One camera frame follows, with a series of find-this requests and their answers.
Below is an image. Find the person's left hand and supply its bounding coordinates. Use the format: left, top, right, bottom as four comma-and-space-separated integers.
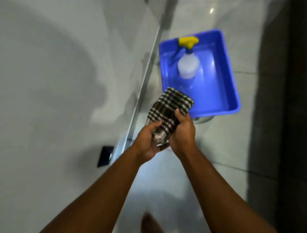
131, 121, 170, 165

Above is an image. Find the person's right hand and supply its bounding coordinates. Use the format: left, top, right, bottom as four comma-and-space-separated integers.
168, 108, 197, 157

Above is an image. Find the brown checkered cloth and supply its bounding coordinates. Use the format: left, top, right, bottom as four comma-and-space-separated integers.
145, 87, 195, 146

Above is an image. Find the person's right forearm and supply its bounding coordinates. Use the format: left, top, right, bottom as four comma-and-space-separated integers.
179, 144, 279, 233

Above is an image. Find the person's left forearm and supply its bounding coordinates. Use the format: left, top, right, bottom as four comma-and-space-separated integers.
39, 145, 142, 233

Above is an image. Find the round metal stool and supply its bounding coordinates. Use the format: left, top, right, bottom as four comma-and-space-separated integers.
192, 115, 215, 124

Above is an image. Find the blue plastic tray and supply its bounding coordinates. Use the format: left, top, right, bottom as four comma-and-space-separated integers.
158, 29, 241, 118

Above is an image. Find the white spray bottle yellow trigger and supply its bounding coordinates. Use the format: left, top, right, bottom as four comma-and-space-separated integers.
177, 36, 200, 79

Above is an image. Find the person's foot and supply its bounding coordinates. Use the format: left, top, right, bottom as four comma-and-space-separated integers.
140, 212, 164, 233

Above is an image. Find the metal door frame strip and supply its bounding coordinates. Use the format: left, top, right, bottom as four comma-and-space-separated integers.
111, 14, 164, 164

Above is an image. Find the black wall socket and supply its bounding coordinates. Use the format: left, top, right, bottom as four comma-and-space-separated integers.
97, 146, 114, 168

